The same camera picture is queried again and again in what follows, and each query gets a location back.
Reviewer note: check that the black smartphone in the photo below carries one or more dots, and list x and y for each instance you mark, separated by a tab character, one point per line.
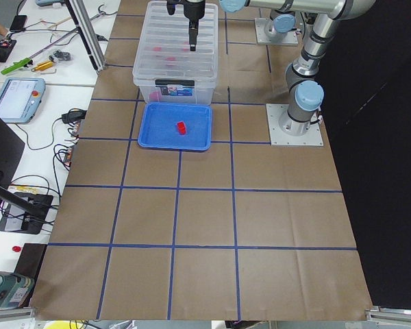
18	23

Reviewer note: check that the clear plastic storage box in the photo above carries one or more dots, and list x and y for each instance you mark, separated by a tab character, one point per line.
201	93

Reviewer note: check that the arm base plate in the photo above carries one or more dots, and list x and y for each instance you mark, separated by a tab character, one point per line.
283	131
262	39

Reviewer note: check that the clear plastic box lid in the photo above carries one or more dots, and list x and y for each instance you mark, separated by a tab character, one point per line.
163	36

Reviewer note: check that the black box latch handle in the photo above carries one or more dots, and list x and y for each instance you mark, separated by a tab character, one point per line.
166	82

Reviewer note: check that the yellow cylinder tool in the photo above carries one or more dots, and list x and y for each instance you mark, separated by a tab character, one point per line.
43	66

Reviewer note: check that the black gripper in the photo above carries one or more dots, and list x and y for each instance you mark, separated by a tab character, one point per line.
193	9

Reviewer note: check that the blue plastic tray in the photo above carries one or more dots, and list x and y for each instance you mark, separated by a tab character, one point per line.
158	127

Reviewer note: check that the black monitor stand base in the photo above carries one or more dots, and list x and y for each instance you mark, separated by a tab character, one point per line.
16	220

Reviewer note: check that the aluminium frame post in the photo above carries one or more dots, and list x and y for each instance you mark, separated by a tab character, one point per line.
81	19

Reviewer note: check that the teach pendant tablet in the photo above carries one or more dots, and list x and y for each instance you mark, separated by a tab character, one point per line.
20	99

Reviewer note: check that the green handled tool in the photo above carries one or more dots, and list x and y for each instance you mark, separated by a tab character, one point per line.
16	66

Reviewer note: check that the black power adapter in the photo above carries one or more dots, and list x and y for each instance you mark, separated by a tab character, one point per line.
73	115

